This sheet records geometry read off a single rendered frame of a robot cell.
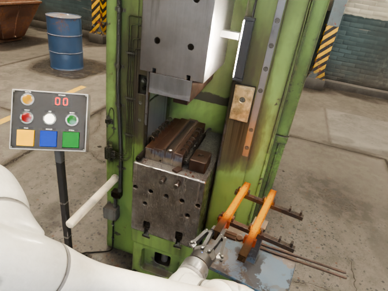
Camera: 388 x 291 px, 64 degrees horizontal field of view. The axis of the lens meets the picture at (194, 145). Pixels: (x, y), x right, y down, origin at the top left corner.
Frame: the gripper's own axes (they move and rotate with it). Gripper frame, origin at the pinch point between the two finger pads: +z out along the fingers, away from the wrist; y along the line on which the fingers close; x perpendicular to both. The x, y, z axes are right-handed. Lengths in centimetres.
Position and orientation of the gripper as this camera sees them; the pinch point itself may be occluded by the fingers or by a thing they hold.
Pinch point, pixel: (219, 228)
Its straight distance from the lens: 121.3
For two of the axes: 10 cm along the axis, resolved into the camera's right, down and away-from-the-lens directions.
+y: 8.9, 3.1, -3.3
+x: 1.3, -8.7, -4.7
